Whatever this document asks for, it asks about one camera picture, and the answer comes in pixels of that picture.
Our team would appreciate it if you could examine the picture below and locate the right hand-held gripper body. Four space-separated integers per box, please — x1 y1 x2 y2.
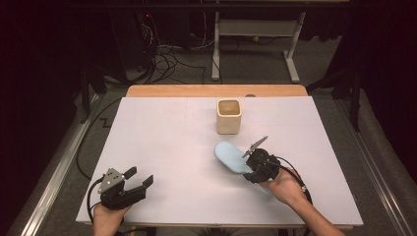
241 135 282 183

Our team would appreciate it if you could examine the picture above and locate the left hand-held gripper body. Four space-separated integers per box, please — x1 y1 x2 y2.
97 167 147 210

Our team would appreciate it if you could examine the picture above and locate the light blue hairbrush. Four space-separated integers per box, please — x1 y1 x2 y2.
213 141 274 198

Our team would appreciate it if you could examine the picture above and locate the beige square cup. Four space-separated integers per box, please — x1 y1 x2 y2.
215 98 243 136

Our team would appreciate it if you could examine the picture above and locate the person's left hand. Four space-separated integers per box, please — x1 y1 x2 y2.
92 204 132 236

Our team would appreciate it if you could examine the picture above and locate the person's right hand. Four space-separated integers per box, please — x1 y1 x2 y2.
260 168 308 207

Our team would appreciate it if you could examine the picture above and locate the white table cover sheet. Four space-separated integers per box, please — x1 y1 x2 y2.
76 95 364 227

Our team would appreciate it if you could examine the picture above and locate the black metal stand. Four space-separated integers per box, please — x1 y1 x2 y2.
306 62 365 133
80 62 129 125

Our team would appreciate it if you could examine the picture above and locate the dark computer tower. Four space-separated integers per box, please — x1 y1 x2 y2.
111 9 155 72

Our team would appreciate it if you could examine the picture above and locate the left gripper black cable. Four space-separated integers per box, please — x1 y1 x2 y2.
87 176 106 224

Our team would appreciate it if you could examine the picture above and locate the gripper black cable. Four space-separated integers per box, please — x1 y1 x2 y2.
267 155 314 206
87 176 106 224

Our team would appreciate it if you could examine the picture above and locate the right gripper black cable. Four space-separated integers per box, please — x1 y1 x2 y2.
267 155 314 206

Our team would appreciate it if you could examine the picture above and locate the black floor cable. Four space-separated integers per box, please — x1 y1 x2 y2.
76 96 123 181

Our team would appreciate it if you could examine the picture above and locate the aluminium floor rail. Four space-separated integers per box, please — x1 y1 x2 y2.
333 97 417 236
19 92 99 236

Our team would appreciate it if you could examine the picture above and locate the tangle of floor cables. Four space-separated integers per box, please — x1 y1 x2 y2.
141 13 209 85

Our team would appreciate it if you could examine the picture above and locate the white metal desk frame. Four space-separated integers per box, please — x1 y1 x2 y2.
210 11 308 85

